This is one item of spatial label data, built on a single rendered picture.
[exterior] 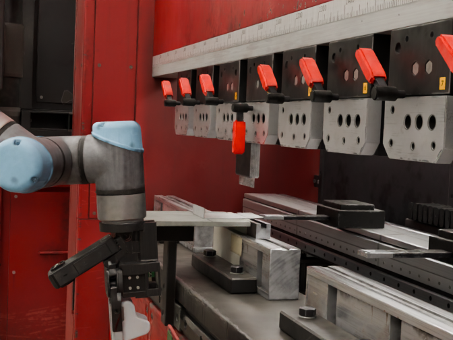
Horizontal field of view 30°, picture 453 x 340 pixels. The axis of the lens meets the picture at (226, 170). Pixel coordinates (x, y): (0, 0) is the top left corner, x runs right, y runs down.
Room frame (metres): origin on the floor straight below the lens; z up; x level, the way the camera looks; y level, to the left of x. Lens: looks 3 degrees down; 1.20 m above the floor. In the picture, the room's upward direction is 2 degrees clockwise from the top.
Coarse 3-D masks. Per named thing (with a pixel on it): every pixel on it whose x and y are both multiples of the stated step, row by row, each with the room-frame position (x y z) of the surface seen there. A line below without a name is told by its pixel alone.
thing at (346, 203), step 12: (324, 204) 1.87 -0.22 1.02; (336, 204) 1.80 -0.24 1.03; (348, 204) 1.79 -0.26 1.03; (360, 204) 1.80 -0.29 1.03; (372, 204) 1.81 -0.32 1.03; (264, 216) 1.77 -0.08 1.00; (276, 216) 1.78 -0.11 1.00; (288, 216) 1.78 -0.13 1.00; (300, 216) 1.79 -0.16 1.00; (312, 216) 1.80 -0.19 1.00; (324, 216) 1.81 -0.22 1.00; (336, 216) 1.78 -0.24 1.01; (348, 216) 1.78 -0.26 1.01; (360, 216) 1.78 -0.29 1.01; (372, 216) 1.79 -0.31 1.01; (384, 216) 1.80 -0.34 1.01; (372, 228) 1.80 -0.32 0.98
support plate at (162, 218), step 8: (152, 216) 1.72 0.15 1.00; (160, 216) 1.72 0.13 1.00; (168, 216) 1.73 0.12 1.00; (176, 216) 1.73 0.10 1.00; (184, 216) 1.74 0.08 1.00; (192, 216) 1.75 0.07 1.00; (160, 224) 1.64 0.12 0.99; (168, 224) 1.64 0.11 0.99; (176, 224) 1.65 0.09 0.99; (184, 224) 1.65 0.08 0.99; (192, 224) 1.66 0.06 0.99; (200, 224) 1.66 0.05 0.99; (208, 224) 1.67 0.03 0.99; (216, 224) 1.67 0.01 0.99; (224, 224) 1.68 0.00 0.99; (232, 224) 1.68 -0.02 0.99; (240, 224) 1.69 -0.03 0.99; (248, 224) 1.69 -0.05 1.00
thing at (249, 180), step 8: (248, 144) 1.75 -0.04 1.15; (256, 144) 1.74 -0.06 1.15; (248, 152) 1.75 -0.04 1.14; (256, 152) 1.74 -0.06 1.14; (240, 160) 1.80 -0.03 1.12; (248, 160) 1.74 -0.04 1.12; (256, 160) 1.74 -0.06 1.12; (240, 168) 1.80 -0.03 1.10; (248, 168) 1.74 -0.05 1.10; (256, 168) 1.74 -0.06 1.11; (240, 176) 1.82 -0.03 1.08; (248, 176) 1.74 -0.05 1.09; (256, 176) 1.74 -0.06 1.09; (248, 184) 1.77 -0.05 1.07
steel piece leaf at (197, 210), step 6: (198, 210) 1.75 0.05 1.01; (204, 210) 1.71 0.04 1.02; (198, 216) 1.74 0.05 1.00; (204, 216) 1.74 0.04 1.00; (210, 216) 1.74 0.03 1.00; (216, 216) 1.75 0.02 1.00; (222, 216) 1.75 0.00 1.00; (228, 216) 1.76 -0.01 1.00; (234, 216) 1.76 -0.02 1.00; (240, 216) 1.77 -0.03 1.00
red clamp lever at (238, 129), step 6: (234, 108) 1.60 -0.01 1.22; (240, 108) 1.61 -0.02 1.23; (246, 108) 1.61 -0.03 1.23; (252, 108) 1.62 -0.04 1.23; (240, 114) 1.61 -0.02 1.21; (240, 120) 1.61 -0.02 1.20; (234, 126) 1.61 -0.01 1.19; (240, 126) 1.61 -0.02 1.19; (234, 132) 1.61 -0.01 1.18; (240, 132) 1.61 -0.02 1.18; (234, 138) 1.61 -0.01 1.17; (240, 138) 1.61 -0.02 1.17; (234, 144) 1.61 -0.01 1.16; (240, 144) 1.61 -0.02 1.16; (234, 150) 1.61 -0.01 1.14; (240, 150) 1.61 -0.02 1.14
